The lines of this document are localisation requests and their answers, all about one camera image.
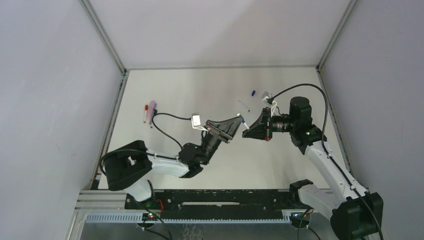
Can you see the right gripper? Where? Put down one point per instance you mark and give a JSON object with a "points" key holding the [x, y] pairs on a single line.
{"points": [[267, 123]]}

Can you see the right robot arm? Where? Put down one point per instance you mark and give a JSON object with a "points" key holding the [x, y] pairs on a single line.
{"points": [[353, 211]]}

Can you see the pink highlighter pen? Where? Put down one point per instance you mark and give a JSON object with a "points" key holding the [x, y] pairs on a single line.
{"points": [[151, 108]]}

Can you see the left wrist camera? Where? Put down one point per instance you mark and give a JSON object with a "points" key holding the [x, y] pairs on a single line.
{"points": [[196, 122]]}

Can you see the white pen red end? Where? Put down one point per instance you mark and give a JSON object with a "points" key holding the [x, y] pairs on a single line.
{"points": [[145, 116]]}

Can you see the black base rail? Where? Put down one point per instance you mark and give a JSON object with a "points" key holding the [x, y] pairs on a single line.
{"points": [[222, 205]]}

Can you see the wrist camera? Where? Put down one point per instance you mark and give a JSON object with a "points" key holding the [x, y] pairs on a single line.
{"points": [[268, 99], [196, 122]]}

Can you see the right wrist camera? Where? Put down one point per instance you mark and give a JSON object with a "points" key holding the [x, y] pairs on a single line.
{"points": [[268, 99]]}

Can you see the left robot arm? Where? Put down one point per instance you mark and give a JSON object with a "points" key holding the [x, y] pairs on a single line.
{"points": [[125, 167]]}

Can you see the white pen blue end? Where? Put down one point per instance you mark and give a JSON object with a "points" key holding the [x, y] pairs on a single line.
{"points": [[244, 123]]}

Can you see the aluminium frame rails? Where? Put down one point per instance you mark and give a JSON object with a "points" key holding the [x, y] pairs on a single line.
{"points": [[100, 214]]}

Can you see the grey pen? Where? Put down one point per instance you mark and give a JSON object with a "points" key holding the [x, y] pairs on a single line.
{"points": [[151, 117]]}

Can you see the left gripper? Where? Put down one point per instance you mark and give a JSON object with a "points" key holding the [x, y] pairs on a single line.
{"points": [[218, 133]]}

